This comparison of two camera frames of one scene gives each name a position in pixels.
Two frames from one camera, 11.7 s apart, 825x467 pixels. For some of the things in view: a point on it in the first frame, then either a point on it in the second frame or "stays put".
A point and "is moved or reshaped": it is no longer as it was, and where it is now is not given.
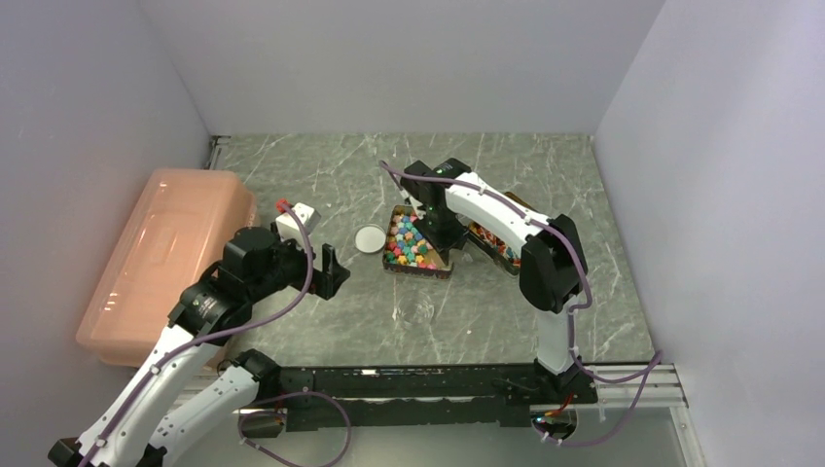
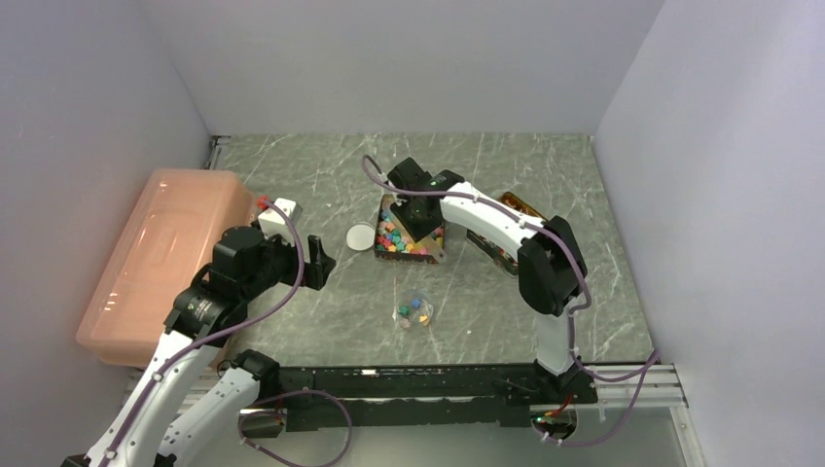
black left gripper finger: x=336 y=273 → x=320 y=264
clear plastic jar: x=415 y=309 stays put
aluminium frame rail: x=617 y=386 stays put
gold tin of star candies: x=408 y=249 is moved or reshaped
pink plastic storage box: x=174 y=229 stays put
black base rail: x=417 y=397 stays put
